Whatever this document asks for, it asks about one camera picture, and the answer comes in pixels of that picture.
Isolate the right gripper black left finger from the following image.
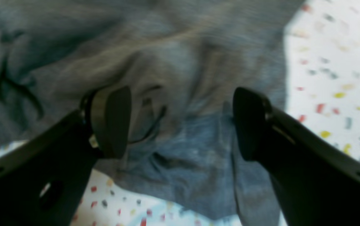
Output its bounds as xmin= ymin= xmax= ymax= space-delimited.
xmin=0 ymin=86 xmax=132 ymax=226

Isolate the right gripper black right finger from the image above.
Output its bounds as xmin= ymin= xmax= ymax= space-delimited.
xmin=233 ymin=87 xmax=360 ymax=226

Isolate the grey t-shirt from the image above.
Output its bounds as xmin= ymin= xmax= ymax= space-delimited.
xmin=0 ymin=0 xmax=303 ymax=226

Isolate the terrazzo patterned tablecloth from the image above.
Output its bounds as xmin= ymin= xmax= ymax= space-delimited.
xmin=0 ymin=0 xmax=360 ymax=226

